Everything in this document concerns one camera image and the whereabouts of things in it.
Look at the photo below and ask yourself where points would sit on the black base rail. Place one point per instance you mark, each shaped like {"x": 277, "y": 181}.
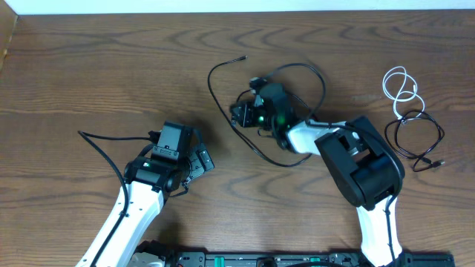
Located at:
{"x": 156, "y": 254}

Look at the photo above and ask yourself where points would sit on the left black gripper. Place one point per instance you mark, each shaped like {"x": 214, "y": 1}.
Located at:
{"x": 200, "y": 166}

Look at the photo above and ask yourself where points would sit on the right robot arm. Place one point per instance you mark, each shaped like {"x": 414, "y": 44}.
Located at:
{"x": 366, "y": 172}

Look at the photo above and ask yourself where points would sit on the green clamp handle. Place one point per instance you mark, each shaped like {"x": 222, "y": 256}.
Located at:
{"x": 219, "y": 262}

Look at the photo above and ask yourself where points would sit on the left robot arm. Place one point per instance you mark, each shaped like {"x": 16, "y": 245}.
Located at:
{"x": 146, "y": 185}

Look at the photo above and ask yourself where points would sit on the cardboard panel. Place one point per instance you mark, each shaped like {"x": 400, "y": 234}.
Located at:
{"x": 8, "y": 19}

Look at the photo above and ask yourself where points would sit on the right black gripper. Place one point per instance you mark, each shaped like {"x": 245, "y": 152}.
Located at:
{"x": 246, "y": 110}

